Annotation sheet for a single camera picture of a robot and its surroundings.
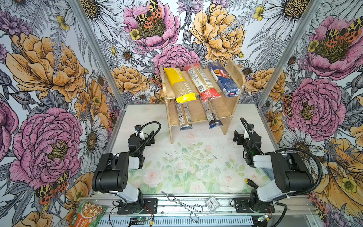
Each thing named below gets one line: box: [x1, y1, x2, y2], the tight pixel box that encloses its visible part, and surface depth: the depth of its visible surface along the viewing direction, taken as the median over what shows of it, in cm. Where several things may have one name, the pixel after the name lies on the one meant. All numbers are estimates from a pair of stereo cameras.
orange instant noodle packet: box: [69, 200, 108, 227], surface depth 71 cm
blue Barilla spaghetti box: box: [207, 61, 241, 98], surface depth 70 cm
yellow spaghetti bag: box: [164, 67, 198, 104], surface depth 67 cm
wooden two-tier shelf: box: [159, 59, 246, 145], surface depth 75 cm
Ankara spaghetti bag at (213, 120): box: [199, 97, 224, 129], surface depth 85 cm
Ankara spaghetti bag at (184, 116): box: [174, 99, 195, 131], surface depth 84 cm
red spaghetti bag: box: [184, 62, 222, 103], surface depth 70 cm
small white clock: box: [205, 195, 220, 213], surface depth 75 cm
